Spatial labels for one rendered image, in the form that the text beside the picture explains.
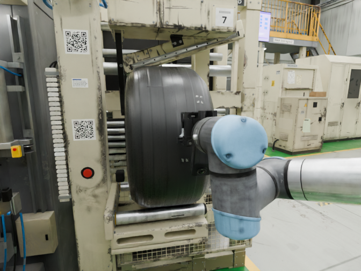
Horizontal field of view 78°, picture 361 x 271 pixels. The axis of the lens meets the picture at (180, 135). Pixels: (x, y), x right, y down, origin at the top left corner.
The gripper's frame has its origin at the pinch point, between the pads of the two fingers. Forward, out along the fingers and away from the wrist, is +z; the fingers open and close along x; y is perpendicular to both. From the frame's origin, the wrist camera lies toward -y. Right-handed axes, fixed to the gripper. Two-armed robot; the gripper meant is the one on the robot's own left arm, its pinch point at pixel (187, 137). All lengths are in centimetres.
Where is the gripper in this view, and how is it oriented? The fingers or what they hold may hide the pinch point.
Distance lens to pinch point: 65.0
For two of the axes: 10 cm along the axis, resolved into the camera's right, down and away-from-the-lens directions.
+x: -9.8, 0.4, -2.0
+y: -0.3, -10.0, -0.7
